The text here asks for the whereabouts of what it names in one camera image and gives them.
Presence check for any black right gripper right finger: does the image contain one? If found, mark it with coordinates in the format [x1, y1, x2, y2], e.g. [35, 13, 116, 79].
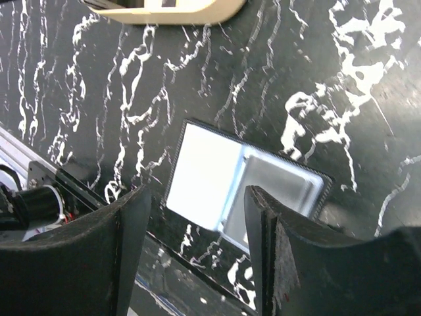
[244, 186, 420, 315]

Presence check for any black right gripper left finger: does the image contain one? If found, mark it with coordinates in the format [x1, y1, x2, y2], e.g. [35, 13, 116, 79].
[1, 186, 151, 315]

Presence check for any black blue card holder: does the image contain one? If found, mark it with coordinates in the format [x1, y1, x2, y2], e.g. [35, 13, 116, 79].
[163, 119, 333, 253]

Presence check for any beige oval plastic tray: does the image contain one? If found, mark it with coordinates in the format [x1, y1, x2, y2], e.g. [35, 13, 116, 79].
[82, 1, 245, 25]

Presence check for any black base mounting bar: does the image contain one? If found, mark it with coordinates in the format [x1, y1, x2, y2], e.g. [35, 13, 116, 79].
[0, 126, 257, 316]

